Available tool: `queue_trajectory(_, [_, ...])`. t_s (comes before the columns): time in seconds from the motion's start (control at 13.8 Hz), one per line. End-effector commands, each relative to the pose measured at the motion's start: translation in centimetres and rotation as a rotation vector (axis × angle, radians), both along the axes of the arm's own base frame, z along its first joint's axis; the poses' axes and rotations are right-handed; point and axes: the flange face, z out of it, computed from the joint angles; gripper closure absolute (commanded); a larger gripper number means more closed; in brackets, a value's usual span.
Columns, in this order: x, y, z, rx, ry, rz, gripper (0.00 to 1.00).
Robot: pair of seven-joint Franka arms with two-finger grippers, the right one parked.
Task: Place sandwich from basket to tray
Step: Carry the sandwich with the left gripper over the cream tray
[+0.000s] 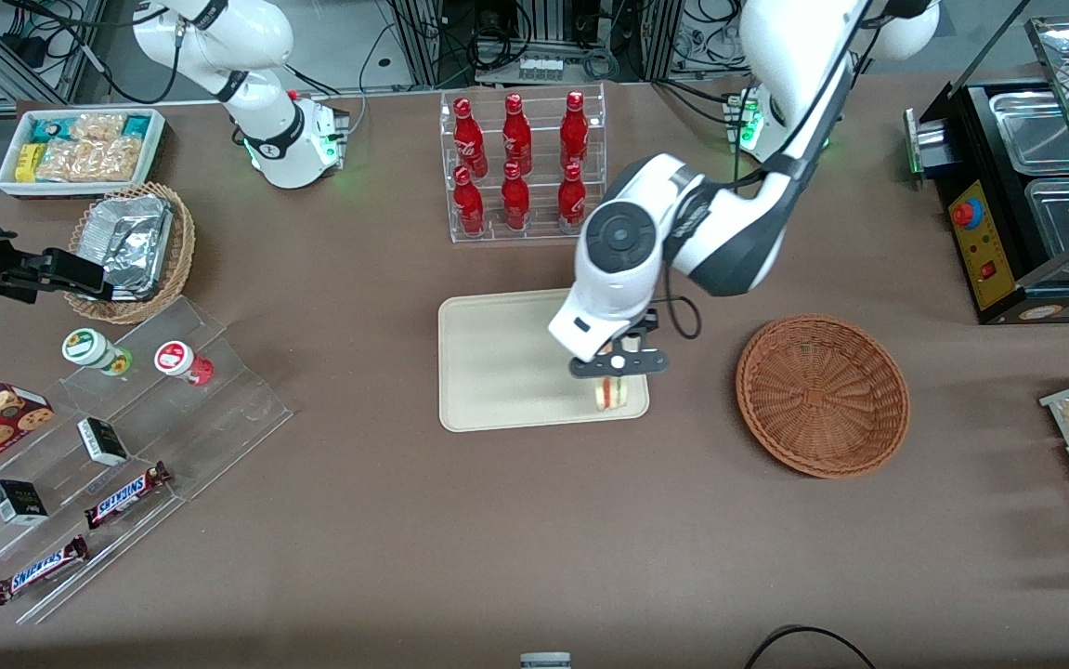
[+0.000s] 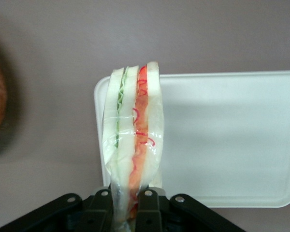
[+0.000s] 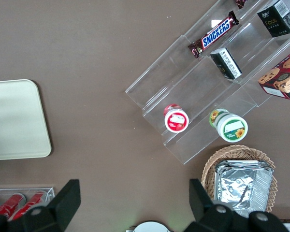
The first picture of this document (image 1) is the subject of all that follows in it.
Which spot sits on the cup with green lid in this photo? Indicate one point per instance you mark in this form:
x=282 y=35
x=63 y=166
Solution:
x=88 y=347

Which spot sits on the small black box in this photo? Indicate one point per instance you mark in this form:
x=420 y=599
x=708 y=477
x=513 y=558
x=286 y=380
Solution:
x=19 y=502
x=102 y=441

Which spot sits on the teal snack packet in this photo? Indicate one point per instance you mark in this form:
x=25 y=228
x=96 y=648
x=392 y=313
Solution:
x=135 y=125
x=48 y=128

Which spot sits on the light wicker basket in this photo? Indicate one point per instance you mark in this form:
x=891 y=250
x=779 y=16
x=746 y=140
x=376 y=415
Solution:
x=179 y=255

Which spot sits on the small grey box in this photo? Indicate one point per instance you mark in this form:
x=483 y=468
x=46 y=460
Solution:
x=545 y=662

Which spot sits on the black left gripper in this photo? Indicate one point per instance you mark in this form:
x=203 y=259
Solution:
x=650 y=318

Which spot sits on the black food warmer machine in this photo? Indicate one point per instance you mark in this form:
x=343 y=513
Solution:
x=984 y=246

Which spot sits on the white plastic snack bin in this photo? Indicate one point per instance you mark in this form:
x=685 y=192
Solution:
x=9 y=186

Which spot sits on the red cola bottle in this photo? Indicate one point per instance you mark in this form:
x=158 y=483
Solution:
x=517 y=139
x=469 y=206
x=469 y=139
x=571 y=190
x=515 y=203
x=574 y=135

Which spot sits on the white power strip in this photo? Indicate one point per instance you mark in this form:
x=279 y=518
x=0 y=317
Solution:
x=541 y=69

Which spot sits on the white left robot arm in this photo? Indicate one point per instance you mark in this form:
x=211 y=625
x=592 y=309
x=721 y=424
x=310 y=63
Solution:
x=618 y=279

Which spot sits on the aluminium frame post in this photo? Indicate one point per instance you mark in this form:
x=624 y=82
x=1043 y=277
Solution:
x=659 y=37
x=427 y=42

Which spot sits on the cup with red lid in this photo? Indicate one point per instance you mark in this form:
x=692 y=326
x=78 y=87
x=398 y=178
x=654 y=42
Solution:
x=176 y=359

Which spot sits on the brown Snickers bar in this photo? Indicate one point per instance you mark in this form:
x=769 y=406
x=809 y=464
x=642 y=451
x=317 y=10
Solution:
x=37 y=570
x=125 y=497

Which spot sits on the round brown wicker basket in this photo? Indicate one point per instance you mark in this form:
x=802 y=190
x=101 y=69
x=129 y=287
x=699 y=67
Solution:
x=822 y=395

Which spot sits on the cream plastic tray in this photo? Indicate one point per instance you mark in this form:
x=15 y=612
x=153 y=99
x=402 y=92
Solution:
x=497 y=362

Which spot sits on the triangular sandwich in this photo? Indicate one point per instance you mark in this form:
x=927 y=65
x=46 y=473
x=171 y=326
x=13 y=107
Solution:
x=614 y=398

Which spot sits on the yellow snack packet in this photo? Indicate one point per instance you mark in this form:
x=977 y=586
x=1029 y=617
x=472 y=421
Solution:
x=28 y=163

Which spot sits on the clear acrylic stepped stand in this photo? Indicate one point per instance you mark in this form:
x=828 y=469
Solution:
x=218 y=418

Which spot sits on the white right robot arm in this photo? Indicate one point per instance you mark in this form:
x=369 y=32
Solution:
x=265 y=130

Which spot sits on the clear acrylic bottle rack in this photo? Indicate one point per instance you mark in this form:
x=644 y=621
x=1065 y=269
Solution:
x=543 y=228

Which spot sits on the clear bag of crackers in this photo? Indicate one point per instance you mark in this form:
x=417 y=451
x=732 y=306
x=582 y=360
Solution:
x=93 y=160
x=97 y=126

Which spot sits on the aluminium foil container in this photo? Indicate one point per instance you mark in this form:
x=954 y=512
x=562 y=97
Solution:
x=130 y=242

